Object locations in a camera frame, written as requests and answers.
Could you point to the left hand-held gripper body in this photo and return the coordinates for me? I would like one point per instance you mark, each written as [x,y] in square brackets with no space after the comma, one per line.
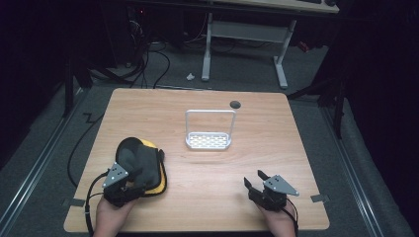
[113,176]

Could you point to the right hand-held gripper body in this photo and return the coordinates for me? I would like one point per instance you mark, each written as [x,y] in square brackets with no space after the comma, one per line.
[280,186]

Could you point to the yellow and grey cloth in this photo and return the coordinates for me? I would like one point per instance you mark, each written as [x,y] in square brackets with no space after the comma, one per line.
[141,161]

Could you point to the person's right hand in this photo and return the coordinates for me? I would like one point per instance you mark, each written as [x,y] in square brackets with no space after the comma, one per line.
[281,222]

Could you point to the person's left hand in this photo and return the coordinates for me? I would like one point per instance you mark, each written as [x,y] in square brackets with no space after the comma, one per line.
[110,219]

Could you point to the grey tape strip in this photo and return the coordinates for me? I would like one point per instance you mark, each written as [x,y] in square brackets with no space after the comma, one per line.
[74,202]
[319,198]

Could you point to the black table grommet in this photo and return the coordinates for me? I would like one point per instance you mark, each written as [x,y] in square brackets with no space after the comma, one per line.
[235,104]

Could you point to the black metal stand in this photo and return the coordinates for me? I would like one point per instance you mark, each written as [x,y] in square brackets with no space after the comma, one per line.
[337,105]
[69,85]

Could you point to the crumpled white paper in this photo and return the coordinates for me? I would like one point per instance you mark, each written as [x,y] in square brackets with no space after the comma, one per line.
[190,76]

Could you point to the small red object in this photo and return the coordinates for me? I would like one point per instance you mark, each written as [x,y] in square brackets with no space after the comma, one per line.
[303,46]

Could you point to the white-legged desk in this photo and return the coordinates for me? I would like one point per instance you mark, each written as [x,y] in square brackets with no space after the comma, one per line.
[250,33]

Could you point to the black computer tower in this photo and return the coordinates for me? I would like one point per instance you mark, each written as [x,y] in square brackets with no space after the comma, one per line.
[125,33]

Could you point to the metal floor rail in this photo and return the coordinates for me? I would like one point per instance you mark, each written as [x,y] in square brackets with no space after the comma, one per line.
[36,168]
[352,171]

